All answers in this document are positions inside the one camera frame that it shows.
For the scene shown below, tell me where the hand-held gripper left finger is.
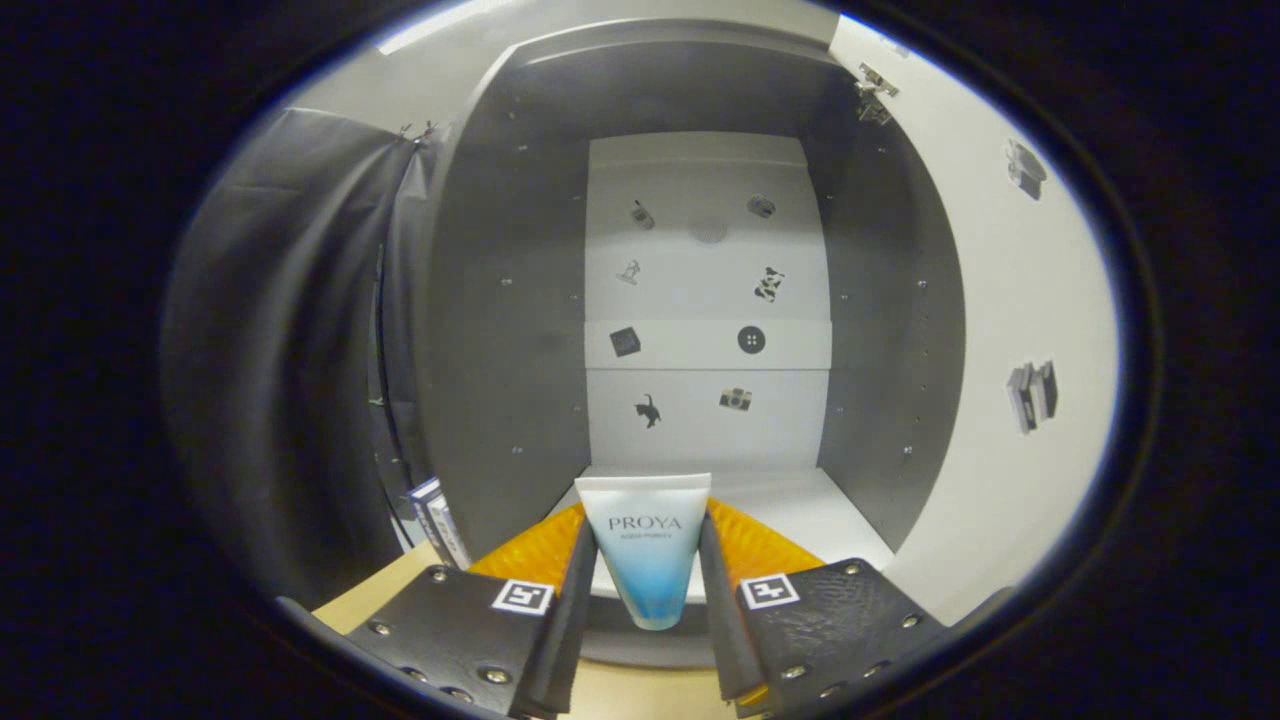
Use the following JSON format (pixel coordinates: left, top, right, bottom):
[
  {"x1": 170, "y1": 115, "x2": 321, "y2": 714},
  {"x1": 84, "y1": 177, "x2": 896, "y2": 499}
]
[{"x1": 340, "y1": 500, "x2": 601, "y2": 720}]

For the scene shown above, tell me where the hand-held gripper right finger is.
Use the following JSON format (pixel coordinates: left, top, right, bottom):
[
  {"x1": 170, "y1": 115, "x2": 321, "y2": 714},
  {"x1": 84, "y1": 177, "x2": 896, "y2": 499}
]
[{"x1": 698, "y1": 497, "x2": 951, "y2": 716}]

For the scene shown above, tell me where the white blue cosmetic tube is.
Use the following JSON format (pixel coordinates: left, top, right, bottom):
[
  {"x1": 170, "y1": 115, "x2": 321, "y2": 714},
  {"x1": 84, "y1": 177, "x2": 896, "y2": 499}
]
[{"x1": 575, "y1": 473, "x2": 713, "y2": 631}]

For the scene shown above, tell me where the grey cabinet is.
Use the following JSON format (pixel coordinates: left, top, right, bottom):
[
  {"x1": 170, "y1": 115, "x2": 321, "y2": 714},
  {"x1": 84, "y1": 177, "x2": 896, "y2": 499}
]
[{"x1": 420, "y1": 20, "x2": 966, "y2": 671}]

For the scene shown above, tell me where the black backdrop cloth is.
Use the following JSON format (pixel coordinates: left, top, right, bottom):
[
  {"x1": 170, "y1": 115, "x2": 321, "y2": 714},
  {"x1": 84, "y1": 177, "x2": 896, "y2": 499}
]
[{"x1": 165, "y1": 105, "x2": 441, "y2": 611}]

